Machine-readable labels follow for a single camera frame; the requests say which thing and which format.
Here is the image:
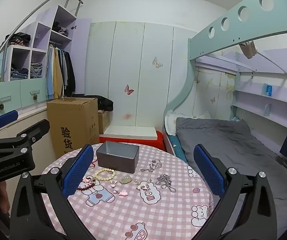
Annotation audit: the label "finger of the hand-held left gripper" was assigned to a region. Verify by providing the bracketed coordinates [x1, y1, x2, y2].
[0, 109, 19, 141]
[0, 119, 51, 155]

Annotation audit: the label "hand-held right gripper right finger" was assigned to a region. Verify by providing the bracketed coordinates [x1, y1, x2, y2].
[193, 144, 283, 240]

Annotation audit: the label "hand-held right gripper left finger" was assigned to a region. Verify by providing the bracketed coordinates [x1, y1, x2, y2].
[8, 144, 95, 240]

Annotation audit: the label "dark red bead bracelet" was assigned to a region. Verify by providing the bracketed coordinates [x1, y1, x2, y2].
[77, 182, 96, 192]

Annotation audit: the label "cream bead bracelet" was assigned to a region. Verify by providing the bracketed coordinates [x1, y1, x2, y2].
[93, 168, 116, 180]

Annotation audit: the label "grey metal tin box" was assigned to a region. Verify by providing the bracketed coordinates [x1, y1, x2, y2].
[96, 141, 140, 174]

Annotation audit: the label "person's left forearm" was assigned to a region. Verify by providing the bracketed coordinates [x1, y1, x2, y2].
[0, 180, 10, 213]

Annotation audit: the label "teal drawer cabinet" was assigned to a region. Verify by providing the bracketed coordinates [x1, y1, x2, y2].
[0, 77, 48, 117]

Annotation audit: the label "large cardboard box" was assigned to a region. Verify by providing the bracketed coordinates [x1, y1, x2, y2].
[46, 97, 100, 158]

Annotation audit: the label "grey blanket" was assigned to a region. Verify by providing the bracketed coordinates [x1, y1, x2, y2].
[176, 117, 287, 238]

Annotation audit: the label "teal bed mat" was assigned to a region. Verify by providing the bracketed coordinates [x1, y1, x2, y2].
[169, 134, 188, 164]

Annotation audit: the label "folded blue jeans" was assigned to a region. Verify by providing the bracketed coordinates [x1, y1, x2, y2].
[10, 64, 29, 81]

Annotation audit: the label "small cardboard box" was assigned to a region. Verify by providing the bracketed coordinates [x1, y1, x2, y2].
[98, 111, 110, 134]

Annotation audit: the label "red ottoman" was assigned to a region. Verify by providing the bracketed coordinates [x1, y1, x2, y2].
[99, 131, 165, 152]

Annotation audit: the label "row of hanging clothes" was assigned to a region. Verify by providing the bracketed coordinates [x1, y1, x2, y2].
[46, 44, 76, 100]

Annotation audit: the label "white board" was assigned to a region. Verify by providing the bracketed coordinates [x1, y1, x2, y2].
[104, 125, 158, 141]

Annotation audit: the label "pink checked tablecloth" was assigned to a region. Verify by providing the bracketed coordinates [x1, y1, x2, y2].
[41, 144, 214, 240]

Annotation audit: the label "black bag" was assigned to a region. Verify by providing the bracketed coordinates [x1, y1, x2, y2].
[97, 97, 114, 113]

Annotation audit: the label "black clothes pile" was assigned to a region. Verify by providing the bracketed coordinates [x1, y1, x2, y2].
[1, 32, 31, 47]

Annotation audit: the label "lilac stair shelf unit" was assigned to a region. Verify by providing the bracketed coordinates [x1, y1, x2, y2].
[0, 5, 92, 98]

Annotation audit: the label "grey metal handrail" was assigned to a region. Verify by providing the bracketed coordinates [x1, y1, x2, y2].
[0, 0, 84, 61]

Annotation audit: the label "white wardrobe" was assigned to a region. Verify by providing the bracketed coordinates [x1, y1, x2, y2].
[85, 21, 196, 128]

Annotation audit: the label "beige hanging pouch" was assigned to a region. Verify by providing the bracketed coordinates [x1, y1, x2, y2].
[239, 40, 258, 59]

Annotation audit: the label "thick silver chain necklace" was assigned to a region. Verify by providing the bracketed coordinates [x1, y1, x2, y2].
[156, 174, 177, 193]

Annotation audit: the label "thin silver chain necklace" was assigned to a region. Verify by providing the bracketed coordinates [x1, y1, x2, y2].
[140, 162, 159, 173]

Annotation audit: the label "lilac wall shelf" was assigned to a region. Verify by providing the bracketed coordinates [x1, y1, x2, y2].
[230, 52, 287, 130]

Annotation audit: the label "teal bunk bed frame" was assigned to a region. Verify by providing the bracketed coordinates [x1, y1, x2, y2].
[163, 0, 287, 155]

